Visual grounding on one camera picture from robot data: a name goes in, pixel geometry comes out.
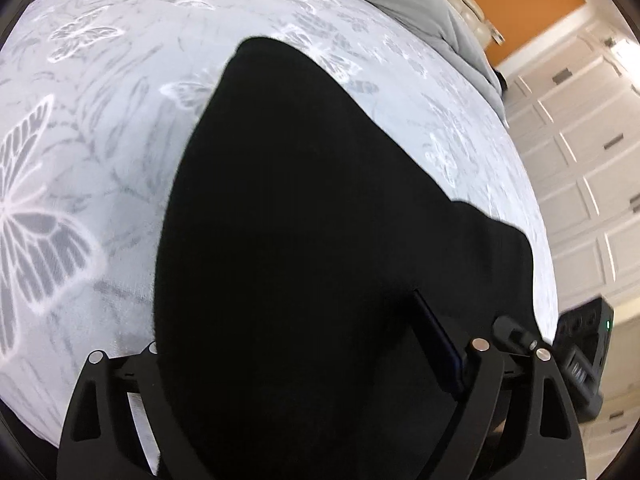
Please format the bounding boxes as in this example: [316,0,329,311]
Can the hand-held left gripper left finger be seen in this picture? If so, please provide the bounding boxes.
[56,342,221,480]

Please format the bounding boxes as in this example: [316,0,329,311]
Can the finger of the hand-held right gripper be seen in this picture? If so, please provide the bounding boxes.
[492,314,540,352]

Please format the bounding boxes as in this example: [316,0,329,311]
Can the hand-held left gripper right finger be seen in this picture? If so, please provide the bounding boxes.
[411,289,587,480]

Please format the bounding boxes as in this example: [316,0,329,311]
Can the black pants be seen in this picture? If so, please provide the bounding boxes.
[152,36,556,480]

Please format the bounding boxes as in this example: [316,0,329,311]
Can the white panelled closet doors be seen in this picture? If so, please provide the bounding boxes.
[500,20,640,461]

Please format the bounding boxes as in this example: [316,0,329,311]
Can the butterfly print bedspread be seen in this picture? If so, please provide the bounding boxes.
[0,0,558,461]

